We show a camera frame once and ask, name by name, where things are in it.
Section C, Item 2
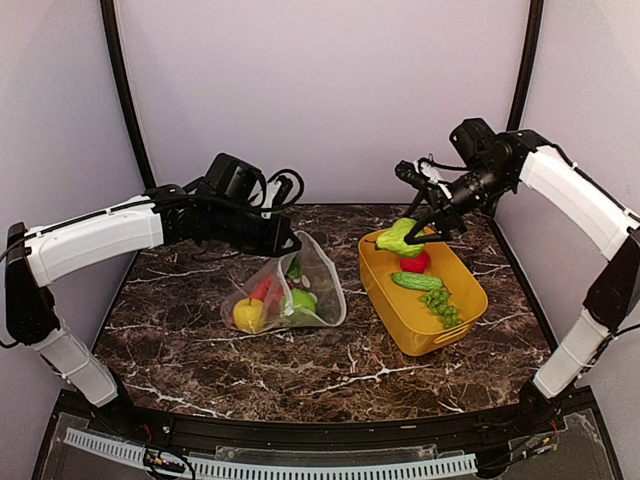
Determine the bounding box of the green grape bunch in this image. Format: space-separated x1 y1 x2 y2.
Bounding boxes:
420 288 461 329

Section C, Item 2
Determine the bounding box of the green pear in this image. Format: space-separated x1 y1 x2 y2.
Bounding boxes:
366 218 425 258

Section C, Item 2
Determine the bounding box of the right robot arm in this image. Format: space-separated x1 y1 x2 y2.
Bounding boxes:
395 118 639 434

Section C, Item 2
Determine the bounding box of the red apple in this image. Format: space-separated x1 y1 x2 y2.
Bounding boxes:
399 251 431 274

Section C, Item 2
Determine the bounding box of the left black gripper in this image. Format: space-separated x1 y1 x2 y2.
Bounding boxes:
209 202 303 257

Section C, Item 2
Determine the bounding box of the left black frame post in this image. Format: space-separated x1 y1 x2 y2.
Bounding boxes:
99 0 156 189

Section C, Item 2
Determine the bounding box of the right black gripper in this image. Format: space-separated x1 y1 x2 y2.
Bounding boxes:
403 162 513 242

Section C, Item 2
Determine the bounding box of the green apple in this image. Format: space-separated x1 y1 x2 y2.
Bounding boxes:
278 288 317 316

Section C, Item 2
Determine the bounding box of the right black frame post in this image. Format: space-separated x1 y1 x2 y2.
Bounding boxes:
506 0 545 131

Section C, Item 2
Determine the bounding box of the black front rail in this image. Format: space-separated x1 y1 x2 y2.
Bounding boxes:
89 399 526 451

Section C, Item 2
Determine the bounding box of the white slotted cable duct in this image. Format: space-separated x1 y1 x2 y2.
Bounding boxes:
64 427 478 479

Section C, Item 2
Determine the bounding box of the polka dot zip bag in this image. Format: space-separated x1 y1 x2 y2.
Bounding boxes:
220 231 347 335

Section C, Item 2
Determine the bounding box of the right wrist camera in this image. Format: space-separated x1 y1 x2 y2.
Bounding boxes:
394 159 446 191

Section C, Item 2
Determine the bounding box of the yellow lemon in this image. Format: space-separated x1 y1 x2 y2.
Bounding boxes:
232 298 264 334

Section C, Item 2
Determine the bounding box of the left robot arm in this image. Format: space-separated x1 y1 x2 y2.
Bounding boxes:
1 153 305 436

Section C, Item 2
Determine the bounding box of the red carrot with leaves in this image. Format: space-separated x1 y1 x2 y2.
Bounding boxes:
249 258 301 314

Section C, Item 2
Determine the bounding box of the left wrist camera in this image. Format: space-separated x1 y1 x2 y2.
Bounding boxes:
259 168 305 219

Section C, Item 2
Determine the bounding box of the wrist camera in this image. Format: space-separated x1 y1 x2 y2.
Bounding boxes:
259 168 305 219
394 159 446 191

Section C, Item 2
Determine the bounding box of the black frame post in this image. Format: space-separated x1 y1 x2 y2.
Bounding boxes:
506 0 545 131
99 0 156 189

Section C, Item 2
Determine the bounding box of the yellow plastic basket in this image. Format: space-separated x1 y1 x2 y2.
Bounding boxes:
358 230 488 356

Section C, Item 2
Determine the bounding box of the green bitter cucumber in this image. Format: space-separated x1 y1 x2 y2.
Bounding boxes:
391 272 444 292

